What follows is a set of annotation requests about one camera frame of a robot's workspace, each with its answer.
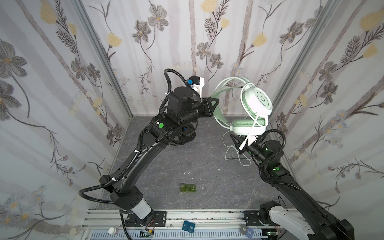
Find black blue headphones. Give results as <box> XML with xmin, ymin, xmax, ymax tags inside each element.
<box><xmin>171</xmin><ymin>125</ymin><xmax>196</xmax><ymax>146</ymax></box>

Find mint green headphones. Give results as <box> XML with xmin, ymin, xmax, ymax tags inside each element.
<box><xmin>211</xmin><ymin>77</ymin><xmax>273</xmax><ymax>137</ymax></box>

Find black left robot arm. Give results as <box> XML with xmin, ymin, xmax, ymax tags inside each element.
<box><xmin>79</xmin><ymin>69</ymin><xmax>219</xmax><ymax>226</ymax></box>

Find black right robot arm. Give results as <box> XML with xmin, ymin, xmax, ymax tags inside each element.
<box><xmin>230</xmin><ymin>129</ymin><xmax>355</xmax><ymax>240</ymax></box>

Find green plastic block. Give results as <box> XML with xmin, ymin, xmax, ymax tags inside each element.
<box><xmin>180</xmin><ymin>184</ymin><xmax>197</xmax><ymax>193</ymax></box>

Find grey blue tag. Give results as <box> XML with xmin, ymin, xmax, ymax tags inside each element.
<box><xmin>240</xmin><ymin>224</ymin><xmax>254</xmax><ymax>239</ymax></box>

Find blue square tag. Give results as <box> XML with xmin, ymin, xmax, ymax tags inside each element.
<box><xmin>182</xmin><ymin>221</ymin><xmax>196</xmax><ymax>234</ymax></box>

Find small circuit board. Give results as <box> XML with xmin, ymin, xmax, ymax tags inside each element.
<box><xmin>139</xmin><ymin>229</ymin><xmax>155</xmax><ymax>238</ymax></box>

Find white round cap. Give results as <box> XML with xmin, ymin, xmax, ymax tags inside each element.
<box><xmin>108</xmin><ymin>227</ymin><xmax>119</xmax><ymax>236</ymax></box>

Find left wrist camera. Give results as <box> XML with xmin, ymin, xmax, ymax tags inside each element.
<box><xmin>187</xmin><ymin>76</ymin><xmax>205</xmax><ymax>96</ymax></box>

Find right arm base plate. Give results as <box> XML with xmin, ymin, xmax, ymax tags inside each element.
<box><xmin>243</xmin><ymin>210</ymin><xmax>278</xmax><ymax>227</ymax></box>

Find white cable duct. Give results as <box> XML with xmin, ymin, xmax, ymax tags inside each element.
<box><xmin>89</xmin><ymin>229</ymin><xmax>265</xmax><ymax>240</ymax></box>

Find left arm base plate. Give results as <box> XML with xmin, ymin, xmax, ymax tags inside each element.
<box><xmin>125</xmin><ymin>211</ymin><xmax>168</xmax><ymax>228</ymax></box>

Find aluminium frame rail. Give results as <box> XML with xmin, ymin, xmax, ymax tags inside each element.
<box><xmin>78</xmin><ymin>209</ymin><xmax>302</xmax><ymax>240</ymax></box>

